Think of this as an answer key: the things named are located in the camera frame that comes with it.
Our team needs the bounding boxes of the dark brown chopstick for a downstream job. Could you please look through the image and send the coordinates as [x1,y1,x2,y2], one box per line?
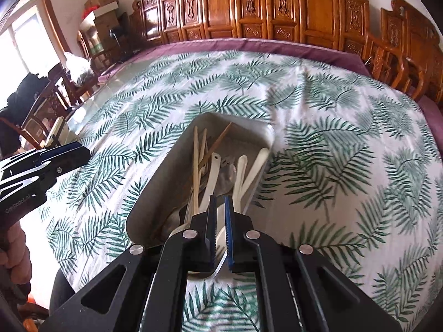
[198,122,233,169]

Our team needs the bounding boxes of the stacked cardboard boxes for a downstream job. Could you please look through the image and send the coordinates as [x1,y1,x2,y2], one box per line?
[79,0,119,56]

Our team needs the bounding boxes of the black bag on chair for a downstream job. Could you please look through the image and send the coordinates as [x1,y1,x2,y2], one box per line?
[0,73,50,157]

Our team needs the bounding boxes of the white plastic fork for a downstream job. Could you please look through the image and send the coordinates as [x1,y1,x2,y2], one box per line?
[212,148,270,277]

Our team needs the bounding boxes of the light wooden chopstick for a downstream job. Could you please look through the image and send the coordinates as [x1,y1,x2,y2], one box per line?
[192,126,199,215]
[186,127,207,223]

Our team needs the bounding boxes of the purple armchair cushion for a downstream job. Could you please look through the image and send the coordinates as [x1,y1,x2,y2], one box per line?
[418,96,443,141]

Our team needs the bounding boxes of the palm leaf print tablecloth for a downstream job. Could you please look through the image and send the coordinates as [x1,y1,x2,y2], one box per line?
[40,50,442,331]

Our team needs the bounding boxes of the person's left hand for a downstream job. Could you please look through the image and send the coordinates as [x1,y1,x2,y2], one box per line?
[1,222,32,285]

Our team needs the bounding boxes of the metal spoon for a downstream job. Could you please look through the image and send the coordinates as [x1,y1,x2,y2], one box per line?
[214,164,236,196]

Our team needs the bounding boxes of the carved wooden long sofa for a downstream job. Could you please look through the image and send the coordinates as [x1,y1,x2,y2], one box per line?
[128,0,427,101]

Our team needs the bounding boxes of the small white plastic spoon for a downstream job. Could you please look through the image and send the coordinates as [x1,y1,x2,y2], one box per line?
[232,155,248,213]

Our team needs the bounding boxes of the grey rectangular utensil tray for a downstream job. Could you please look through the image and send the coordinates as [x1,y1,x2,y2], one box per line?
[126,112,275,247]

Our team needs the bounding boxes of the carved wooden armchair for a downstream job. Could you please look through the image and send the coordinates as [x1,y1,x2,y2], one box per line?
[381,0,442,108]

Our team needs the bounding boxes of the window with wooden frame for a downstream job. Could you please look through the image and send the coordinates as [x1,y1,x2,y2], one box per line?
[1,0,69,105]

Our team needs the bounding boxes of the wooden chair at left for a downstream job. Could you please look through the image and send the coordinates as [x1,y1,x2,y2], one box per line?
[1,63,98,148]

